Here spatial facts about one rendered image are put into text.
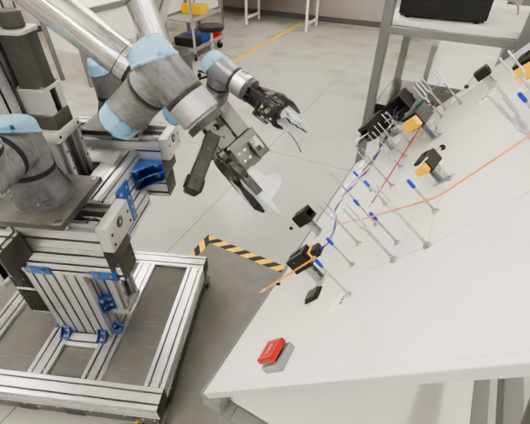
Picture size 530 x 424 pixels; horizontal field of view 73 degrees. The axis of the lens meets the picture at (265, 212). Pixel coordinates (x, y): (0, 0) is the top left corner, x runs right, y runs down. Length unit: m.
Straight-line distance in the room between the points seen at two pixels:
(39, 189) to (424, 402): 1.13
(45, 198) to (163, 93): 0.56
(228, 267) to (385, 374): 1.90
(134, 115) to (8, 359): 1.60
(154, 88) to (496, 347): 0.58
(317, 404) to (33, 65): 1.18
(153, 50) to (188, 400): 1.61
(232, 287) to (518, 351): 1.93
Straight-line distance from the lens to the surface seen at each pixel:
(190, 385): 1.97
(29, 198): 1.09
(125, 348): 1.90
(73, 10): 0.83
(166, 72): 0.63
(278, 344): 0.73
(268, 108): 1.04
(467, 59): 3.82
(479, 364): 0.46
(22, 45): 1.22
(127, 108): 0.68
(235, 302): 2.19
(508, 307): 0.50
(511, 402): 0.97
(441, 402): 1.14
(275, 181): 0.64
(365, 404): 1.07
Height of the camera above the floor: 1.76
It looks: 40 degrees down
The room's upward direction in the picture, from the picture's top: straight up
